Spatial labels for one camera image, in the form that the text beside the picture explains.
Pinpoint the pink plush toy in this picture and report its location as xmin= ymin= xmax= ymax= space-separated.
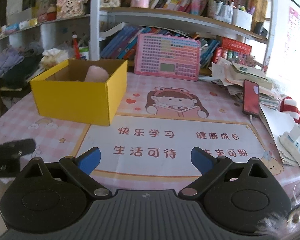
xmin=84 ymin=65 xmax=109 ymax=82

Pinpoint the pile of clothes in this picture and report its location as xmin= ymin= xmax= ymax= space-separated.
xmin=0 ymin=42 xmax=44 ymax=89

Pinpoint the pink cartoon desk mat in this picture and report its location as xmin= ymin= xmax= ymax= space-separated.
xmin=0 ymin=73 xmax=300 ymax=196

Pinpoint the red smartphone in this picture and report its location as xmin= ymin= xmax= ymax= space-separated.
xmin=243 ymin=80 xmax=260 ymax=118

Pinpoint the yellow cardboard box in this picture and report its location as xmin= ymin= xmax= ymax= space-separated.
xmin=30 ymin=59 xmax=127 ymax=126

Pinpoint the stack of papers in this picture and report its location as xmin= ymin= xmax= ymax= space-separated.
xmin=199 ymin=57 xmax=281 ymax=109

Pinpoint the pink calculator learning board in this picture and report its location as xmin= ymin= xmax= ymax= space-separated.
xmin=134 ymin=33 xmax=201 ymax=81

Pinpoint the red book box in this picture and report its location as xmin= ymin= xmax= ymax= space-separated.
xmin=220 ymin=37 xmax=252 ymax=55

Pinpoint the row of blue books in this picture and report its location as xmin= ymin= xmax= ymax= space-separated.
xmin=99 ymin=25 xmax=146 ymax=60

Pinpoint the white shelf unit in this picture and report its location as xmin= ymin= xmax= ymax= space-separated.
xmin=0 ymin=0 xmax=272 ymax=60

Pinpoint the pink floral doll ornament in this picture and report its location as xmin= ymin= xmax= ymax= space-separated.
xmin=56 ymin=0 xmax=87 ymax=19

